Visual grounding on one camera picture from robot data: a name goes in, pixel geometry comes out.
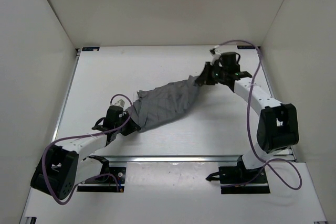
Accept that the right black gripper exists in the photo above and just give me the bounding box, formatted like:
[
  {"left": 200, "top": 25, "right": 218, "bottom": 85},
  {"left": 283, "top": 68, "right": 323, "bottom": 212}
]
[{"left": 195, "top": 62, "right": 226, "bottom": 86}]

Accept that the grey pleated skirt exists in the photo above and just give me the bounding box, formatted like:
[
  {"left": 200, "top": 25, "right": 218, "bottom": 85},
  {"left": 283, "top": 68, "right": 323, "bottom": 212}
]
[{"left": 127, "top": 76, "right": 201, "bottom": 132}]

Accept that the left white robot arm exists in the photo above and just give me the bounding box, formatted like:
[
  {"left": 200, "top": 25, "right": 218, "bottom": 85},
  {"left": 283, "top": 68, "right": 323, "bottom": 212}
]
[{"left": 30, "top": 105, "right": 140, "bottom": 205}]

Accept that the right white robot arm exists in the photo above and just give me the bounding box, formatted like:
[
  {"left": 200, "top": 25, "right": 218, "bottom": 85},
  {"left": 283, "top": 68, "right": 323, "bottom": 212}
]
[{"left": 195, "top": 49, "right": 299, "bottom": 186}]

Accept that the right blue corner label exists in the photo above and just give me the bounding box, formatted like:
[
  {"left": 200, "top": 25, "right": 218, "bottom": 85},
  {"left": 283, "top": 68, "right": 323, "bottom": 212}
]
[{"left": 237, "top": 45, "right": 255, "bottom": 50}]

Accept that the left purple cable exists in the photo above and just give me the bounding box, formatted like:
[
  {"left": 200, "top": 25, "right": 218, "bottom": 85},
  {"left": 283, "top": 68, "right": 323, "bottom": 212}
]
[{"left": 41, "top": 93, "right": 132, "bottom": 205}]

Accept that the purple cable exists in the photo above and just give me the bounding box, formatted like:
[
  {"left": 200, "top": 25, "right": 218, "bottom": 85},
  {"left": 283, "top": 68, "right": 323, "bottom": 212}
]
[
  {"left": 41, "top": 93, "right": 132, "bottom": 205},
  {"left": 219, "top": 40, "right": 302, "bottom": 190}
]

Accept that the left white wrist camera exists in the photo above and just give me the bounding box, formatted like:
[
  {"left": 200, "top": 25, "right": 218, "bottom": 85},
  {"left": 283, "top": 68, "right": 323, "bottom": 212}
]
[{"left": 113, "top": 99, "right": 125, "bottom": 108}]

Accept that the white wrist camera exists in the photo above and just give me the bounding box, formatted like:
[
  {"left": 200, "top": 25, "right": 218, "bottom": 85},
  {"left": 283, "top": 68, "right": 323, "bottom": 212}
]
[
  {"left": 209, "top": 45, "right": 222, "bottom": 65},
  {"left": 113, "top": 99, "right": 125, "bottom": 108}
]

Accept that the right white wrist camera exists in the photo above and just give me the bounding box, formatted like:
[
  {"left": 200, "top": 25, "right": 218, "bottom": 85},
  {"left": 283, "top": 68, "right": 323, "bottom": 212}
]
[{"left": 209, "top": 45, "right": 222, "bottom": 65}]

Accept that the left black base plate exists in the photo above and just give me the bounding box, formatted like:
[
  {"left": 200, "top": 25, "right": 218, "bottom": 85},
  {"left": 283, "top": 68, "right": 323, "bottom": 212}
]
[{"left": 77, "top": 163, "right": 127, "bottom": 193}]

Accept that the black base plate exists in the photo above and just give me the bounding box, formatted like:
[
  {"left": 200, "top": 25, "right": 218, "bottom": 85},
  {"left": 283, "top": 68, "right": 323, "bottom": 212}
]
[
  {"left": 218, "top": 166, "right": 270, "bottom": 195},
  {"left": 77, "top": 163, "right": 127, "bottom": 193}
]

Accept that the aluminium front table rail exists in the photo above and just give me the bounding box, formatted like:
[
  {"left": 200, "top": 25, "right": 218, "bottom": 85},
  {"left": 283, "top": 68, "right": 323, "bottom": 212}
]
[{"left": 103, "top": 155, "right": 238, "bottom": 163}]

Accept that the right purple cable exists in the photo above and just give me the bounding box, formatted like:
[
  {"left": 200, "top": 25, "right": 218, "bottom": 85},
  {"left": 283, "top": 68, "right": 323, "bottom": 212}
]
[{"left": 219, "top": 40, "right": 302, "bottom": 190}]

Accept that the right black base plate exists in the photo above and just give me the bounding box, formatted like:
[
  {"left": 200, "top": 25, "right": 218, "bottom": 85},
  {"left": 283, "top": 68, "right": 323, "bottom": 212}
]
[{"left": 218, "top": 166, "right": 270, "bottom": 195}]

